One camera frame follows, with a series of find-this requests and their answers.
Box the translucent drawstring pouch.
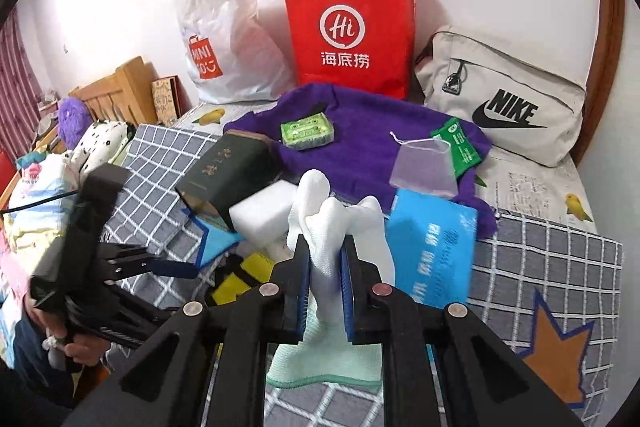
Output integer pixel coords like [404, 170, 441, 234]
[389, 132, 458, 200]

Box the purple towel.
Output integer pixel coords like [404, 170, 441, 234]
[222, 83, 501, 240]

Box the grey checked blanket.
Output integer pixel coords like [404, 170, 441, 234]
[100, 123, 626, 427]

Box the red paper bag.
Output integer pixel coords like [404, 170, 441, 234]
[280, 0, 417, 102]

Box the polka dot pillow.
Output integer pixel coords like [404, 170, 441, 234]
[70, 119, 133, 172]

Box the light green pocket tissue pack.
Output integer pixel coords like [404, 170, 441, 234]
[279, 110, 337, 151]

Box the brown patterned box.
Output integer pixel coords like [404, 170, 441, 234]
[151, 76, 193, 126]

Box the wooden door frame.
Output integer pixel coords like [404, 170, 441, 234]
[572, 0, 626, 168]

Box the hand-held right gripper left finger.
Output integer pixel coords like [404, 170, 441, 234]
[62, 234, 311, 427]

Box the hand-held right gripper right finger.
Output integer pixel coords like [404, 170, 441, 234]
[340, 239, 586, 427]

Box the purple plush toy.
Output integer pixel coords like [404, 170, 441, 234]
[57, 97, 96, 148]

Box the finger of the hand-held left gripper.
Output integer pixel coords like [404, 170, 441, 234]
[107, 256, 200, 280]
[102, 244, 151, 264]

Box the dark green box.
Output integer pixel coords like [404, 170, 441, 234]
[175, 130, 281, 228]

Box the black cable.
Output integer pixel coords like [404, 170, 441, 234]
[0, 189, 83, 215]

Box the yellow mini bag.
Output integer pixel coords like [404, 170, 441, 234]
[207, 252, 276, 308]

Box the wooden headboard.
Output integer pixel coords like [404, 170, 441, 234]
[67, 55, 161, 128]

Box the red striped curtain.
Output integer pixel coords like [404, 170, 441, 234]
[0, 7, 46, 158]

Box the blue tissue pack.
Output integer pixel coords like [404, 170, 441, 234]
[387, 188, 480, 310]

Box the person's left hand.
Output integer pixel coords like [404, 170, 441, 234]
[22, 299, 111, 373]

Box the pastel printed bedding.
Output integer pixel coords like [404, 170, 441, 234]
[0, 152, 83, 268]

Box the grey waist bag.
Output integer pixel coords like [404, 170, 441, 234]
[414, 25, 588, 168]

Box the white plastic shopping bag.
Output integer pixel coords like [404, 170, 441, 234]
[172, 0, 298, 105]

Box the mint green cloth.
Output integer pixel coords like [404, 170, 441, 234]
[265, 302, 383, 390]

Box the white foam block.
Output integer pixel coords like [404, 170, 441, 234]
[227, 179, 301, 243]

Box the person's left forearm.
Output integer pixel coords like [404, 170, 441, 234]
[0, 322, 106, 427]

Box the green packet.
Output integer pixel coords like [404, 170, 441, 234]
[431, 117, 483, 180]

